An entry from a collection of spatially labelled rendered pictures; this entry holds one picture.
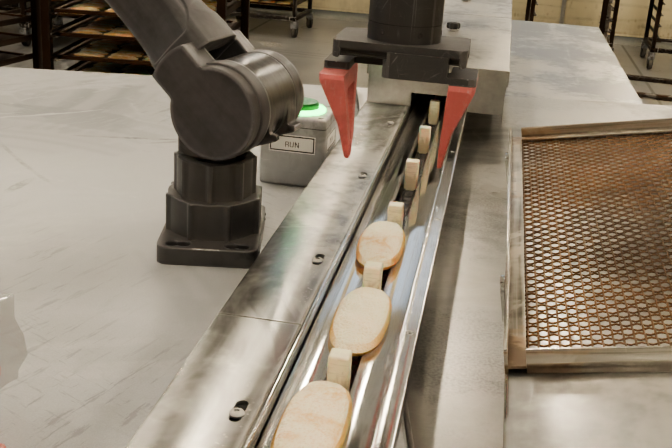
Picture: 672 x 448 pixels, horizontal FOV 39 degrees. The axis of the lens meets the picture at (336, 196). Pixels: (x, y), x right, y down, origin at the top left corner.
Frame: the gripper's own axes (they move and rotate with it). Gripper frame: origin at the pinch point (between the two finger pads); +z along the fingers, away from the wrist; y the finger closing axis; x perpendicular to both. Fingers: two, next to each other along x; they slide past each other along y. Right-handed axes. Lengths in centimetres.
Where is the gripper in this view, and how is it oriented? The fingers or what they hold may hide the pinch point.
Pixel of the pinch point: (393, 151)
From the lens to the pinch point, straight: 76.1
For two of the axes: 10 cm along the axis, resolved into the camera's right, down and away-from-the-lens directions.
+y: 9.8, 1.2, -1.5
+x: 1.8, -3.1, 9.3
